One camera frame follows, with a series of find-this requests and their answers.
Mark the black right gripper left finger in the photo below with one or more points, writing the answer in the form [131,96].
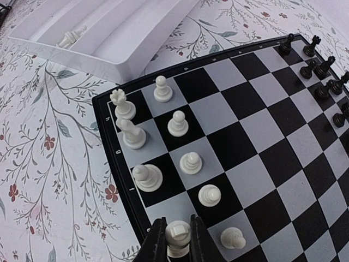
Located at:
[154,247]

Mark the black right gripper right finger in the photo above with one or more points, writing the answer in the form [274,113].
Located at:
[202,246]

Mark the white chess rook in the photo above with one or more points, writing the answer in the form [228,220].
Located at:
[178,237]

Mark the white chess pawn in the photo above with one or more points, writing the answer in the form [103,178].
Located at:
[190,163]
[148,177]
[209,195]
[232,238]
[177,125]

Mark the white chess knight piece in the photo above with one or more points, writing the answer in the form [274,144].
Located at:
[133,137]

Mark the black and silver chessboard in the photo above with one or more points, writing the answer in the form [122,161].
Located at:
[266,140]

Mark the white chess piece corner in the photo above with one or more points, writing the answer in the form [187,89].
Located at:
[162,93]

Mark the white plastic tray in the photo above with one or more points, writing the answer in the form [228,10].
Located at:
[121,37]

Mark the black chess pieces back row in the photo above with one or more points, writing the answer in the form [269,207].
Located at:
[336,86]

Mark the white chess piece in tray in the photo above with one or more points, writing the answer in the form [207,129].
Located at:
[71,37]

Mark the floral patterned table mat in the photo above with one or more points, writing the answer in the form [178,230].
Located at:
[59,200]

